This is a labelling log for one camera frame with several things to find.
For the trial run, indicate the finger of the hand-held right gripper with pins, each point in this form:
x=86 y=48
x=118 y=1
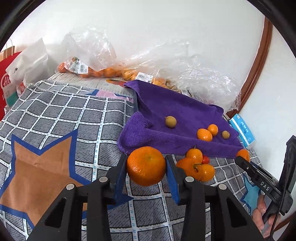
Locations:
x=247 y=165

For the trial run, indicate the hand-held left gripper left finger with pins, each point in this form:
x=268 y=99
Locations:
x=120 y=185

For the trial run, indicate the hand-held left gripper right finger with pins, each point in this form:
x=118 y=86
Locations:
x=172 y=183

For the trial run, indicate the small mandarin orange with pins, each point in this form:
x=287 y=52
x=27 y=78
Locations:
x=243 y=154
x=204 y=134

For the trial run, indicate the large mandarin with stem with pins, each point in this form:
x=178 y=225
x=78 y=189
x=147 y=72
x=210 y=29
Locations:
x=187 y=168

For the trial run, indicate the large smooth mandarin orange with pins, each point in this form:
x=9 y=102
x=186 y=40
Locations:
x=146 y=166

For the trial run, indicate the medium mandarin with stem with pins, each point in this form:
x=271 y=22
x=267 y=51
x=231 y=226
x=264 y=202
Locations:
x=194 y=154

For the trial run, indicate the oval orange kumquat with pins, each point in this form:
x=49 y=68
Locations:
x=207 y=172

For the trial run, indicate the small yellow-green round fruit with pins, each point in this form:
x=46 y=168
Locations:
x=225 y=134

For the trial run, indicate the small round kumquat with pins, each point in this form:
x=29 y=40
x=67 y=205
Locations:
x=212 y=129

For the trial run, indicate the purple towel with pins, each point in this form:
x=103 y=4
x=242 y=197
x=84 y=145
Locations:
x=185 y=106

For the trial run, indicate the black tray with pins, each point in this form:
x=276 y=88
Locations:
x=135 y=102

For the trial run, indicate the person's right hand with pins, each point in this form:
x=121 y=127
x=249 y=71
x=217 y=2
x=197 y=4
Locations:
x=259 y=213

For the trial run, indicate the blue tissue pack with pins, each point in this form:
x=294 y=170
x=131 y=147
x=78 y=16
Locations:
x=242 y=129

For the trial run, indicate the red cherry tomato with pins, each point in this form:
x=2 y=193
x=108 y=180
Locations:
x=205 y=159

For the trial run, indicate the grey checkered blanket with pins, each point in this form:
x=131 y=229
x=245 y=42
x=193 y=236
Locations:
x=69 y=109

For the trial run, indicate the crumpled clear plastic bag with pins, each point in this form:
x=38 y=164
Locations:
x=208 y=81

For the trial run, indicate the pile of bagged brown longans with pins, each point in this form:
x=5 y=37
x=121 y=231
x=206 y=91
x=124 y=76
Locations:
x=172 y=87

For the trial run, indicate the pile of bagged kumquats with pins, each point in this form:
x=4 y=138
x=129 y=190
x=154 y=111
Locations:
x=157 y=81

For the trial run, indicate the pile of bagged mandarins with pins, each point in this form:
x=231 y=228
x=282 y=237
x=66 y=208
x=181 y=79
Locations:
x=104 y=72

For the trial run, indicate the white red-printed bag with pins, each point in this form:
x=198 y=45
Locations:
x=22 y=89

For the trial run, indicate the clear bag with mandarins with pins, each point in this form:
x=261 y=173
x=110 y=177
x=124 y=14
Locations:
x=92 y=46

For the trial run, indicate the white plastic bag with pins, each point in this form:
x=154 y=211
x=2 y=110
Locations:
x=30 y=60

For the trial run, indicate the red paper bag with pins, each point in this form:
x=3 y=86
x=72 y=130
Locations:
x=7 y=76

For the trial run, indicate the brown wooden door frame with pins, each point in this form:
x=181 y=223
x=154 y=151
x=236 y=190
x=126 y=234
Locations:
x=259 y=69

